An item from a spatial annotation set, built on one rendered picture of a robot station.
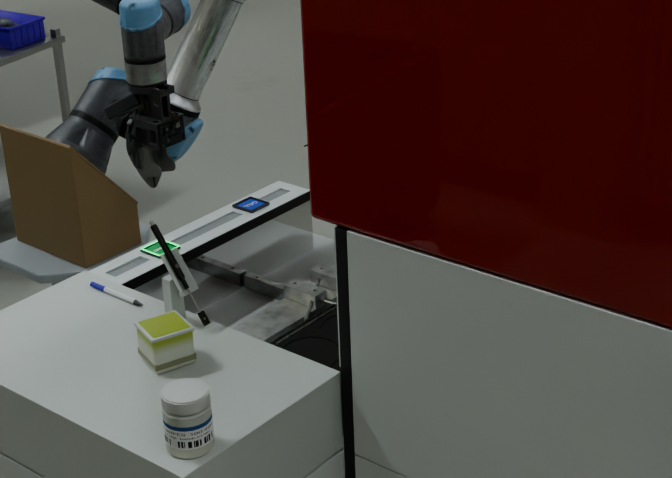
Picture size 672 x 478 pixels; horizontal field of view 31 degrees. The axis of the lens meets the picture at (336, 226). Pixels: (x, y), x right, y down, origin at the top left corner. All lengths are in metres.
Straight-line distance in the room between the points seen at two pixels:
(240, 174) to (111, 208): 2.65
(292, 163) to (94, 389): 3.52
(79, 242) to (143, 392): 0.79
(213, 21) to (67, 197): 0.49
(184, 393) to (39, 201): 1.09
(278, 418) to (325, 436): 0.14
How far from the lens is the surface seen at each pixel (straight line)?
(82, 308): 2.23
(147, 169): 2.34
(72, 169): 2.62
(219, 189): 5.19
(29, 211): 2.81
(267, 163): 5.43
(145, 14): 2.22
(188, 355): 2.01
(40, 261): 2.78
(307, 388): 1.93
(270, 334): 2.26
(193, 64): 2.68
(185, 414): 1.75
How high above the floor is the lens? 1.99
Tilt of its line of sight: 25 degrees down
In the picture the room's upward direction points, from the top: 2 degrees counter-clockwise
